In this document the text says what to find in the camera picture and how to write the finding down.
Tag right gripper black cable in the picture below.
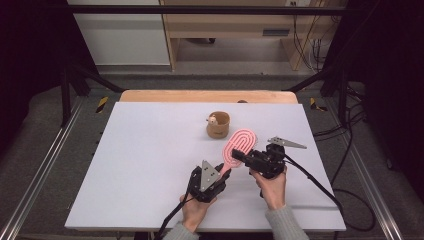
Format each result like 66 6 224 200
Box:
282 154 377 233

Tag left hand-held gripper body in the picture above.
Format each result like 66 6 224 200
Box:
187 159 232 204

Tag person's right hand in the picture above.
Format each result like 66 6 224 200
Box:
249 165 288 211

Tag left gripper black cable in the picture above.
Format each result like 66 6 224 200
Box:
154 195 197 240

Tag black floor cables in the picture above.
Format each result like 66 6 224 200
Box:
312 82 369 188

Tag aluminium floor rail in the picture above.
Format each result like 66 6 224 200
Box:
327 99 405 240
0 98 85 240

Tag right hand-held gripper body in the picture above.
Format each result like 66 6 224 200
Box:
248 135 308 180

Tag hanging black cables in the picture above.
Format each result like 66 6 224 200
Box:
291 0 327 73

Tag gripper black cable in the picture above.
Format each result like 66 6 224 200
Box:
282 154 377 233
154 195 197 240

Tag tan pot with bear figure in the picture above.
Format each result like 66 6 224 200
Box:
205 110 231 140

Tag pink hairbrush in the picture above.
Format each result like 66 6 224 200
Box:
218 128 259 183

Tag person's left hand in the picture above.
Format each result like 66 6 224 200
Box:
179 193 218 233

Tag dark curtain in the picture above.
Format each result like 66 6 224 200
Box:
0 0 98 151
328 0 424 201

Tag yellow black tape marker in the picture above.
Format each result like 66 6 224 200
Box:
309 97 328 113
95 96 110 114

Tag white table board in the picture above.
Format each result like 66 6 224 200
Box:
64 101 347 232

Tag black metal frame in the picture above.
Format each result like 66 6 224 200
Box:
60 3 366 128

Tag white cabinet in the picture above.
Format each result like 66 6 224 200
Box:
67 0 171 67

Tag wooden table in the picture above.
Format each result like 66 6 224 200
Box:
118 89 299 105

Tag light wooden desk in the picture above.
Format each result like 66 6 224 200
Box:
158 0 348 72

